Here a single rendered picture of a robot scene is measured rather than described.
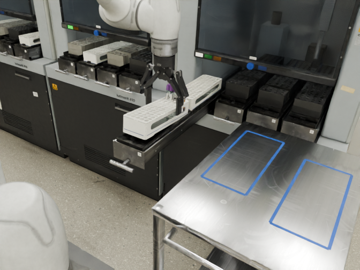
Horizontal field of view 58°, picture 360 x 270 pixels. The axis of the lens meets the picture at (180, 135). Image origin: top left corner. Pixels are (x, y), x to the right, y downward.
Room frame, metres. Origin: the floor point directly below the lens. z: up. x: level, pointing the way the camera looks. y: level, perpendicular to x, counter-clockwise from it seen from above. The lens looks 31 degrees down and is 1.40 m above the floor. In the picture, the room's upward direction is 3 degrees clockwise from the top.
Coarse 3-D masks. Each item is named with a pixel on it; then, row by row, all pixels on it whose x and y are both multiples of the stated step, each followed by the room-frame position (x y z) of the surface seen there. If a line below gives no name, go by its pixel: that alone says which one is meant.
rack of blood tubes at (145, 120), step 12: (144, 108) 1.06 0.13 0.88; (156, 108) 1.07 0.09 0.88; (168, 108) 1.08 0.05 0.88; (132, 120) 0.95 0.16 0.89; (144, 120) 0.95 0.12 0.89; (156, 120) 0.98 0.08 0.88; (168, 120) 1.09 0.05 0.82; (132, 132) 0.95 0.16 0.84; (144, 132) 0.93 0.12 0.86; (156, 132) 0.98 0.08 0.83
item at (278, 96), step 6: (264, 90) 1.31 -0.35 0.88; (258, 96) 1.30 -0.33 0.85; (264, 96) 1.29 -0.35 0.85; (270, 96) 1.28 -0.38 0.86; (276, 96) 1.26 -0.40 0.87; (282, 96) 1.25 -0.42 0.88; (258, 102) 1.30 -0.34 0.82; (264, 102) 1.29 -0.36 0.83; (270, 102) 1.27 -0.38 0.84; (276, 102) 1.26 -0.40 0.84; (282, 102) 1.25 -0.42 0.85
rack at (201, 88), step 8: (200, 80) 1.42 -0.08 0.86; (208, 80) 1.42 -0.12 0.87; (216, 80) 1.44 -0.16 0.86; (192, 88) 1.31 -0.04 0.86; (200, 88) 1.32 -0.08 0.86; (208, 88) 1.33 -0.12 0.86; (216, 88) 1.42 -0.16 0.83; (192, 96) 1.23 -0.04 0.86; (200, 96) 1.36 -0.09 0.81; (208, 96) 1.34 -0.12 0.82; (192, 104) 1.20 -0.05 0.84
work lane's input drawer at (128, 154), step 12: (216, 96) 1.38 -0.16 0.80; (204, 108) 1.27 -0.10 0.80; (180, 120) 1.11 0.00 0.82; (192, 120) 1.17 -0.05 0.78; (168, 132) 1.03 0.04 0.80; (180, 132) 1.09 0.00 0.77; (120, 144) 0.93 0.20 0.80; (132, 144) 0.92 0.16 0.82; (144, 144) 0.92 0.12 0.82; (156, 144) 0.95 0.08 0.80; (168, 144) 1.02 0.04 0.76; (120, 156) 0.94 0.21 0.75; (132, 156) 0.91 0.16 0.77; (144, 156) 0.89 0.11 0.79; (132, 168) 0.87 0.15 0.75; (144, 168) 0.88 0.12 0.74
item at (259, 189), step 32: (256, 128) 1.07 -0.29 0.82; (224, 160) 0.84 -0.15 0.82; (256, 160) 0.85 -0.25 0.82; (288, 160) 0.86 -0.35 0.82; (320, 160) 0.87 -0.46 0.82; (352, 160) 0.88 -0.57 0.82; (192, 192) 0.68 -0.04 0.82; (224, 192) 0.69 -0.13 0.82; (256, 192) 0.70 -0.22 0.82; (288, 192) 0.70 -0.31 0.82; (320, 192) 0.71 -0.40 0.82; (352, 192) 0.72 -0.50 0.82; (160, 224) 0.60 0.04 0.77; (192, 224) 0.56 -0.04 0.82; (224, 224) 0.57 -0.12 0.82; (256, 224) 0.57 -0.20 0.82; (288, 224) 0.58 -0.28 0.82; (320, 224) 0.59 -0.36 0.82; (352, 224) 0.59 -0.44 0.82; (160, 256) 0.61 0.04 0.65; (192, 256) 0.50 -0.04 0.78; (224, 256) 0.92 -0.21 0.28; (256, 256) 0.48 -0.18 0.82; (288, 256) 0.48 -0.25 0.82; (320, 256) 0.49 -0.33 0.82
